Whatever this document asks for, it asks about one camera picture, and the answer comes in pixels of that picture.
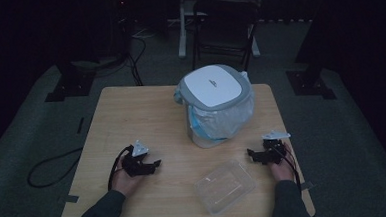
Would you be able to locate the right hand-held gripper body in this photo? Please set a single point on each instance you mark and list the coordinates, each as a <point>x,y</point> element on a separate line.
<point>275,147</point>

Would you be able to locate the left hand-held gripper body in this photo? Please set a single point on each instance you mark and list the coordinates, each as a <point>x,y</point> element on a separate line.
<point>134,165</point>

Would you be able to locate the clear plastic food container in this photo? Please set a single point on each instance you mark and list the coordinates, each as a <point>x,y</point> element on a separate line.
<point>225,186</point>

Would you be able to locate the white trash can grey rim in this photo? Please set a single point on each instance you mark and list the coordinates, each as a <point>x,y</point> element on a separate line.
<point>213,87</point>

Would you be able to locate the person's left hand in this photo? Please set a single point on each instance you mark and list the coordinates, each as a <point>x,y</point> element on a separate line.
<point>126,182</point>

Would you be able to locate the person's right hand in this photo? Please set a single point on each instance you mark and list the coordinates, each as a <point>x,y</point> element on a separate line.
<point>281,170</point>

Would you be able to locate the white plastic trash bag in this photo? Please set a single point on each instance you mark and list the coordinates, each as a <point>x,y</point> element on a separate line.
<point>225,120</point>

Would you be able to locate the grey tape piece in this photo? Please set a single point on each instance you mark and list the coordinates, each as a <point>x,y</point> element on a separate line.
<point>307,185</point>
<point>69,198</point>

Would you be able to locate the black strip of tape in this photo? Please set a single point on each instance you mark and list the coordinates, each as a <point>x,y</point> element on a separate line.
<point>80,125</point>

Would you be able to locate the black stand base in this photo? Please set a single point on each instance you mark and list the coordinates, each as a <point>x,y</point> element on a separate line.
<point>310,84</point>
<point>69,83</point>

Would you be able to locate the black folding chair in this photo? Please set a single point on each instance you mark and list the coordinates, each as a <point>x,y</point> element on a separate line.
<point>225,23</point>

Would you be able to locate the dark equipment rack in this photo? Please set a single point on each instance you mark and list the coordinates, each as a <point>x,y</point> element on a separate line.
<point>120,22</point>

